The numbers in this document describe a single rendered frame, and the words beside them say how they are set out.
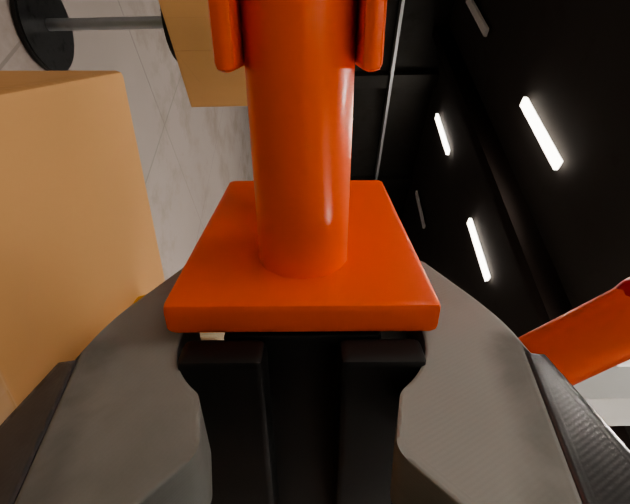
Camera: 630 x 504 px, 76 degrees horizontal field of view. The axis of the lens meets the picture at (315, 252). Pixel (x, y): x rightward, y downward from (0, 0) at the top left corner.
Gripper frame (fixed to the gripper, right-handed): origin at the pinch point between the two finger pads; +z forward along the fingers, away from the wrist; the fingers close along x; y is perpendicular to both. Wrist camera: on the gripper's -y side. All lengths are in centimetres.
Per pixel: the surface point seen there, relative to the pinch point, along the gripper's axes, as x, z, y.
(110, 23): -89, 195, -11
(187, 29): -51, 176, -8
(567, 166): 275, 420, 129
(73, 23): -105, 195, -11
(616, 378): 117, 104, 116
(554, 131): 275, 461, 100
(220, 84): -42, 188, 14
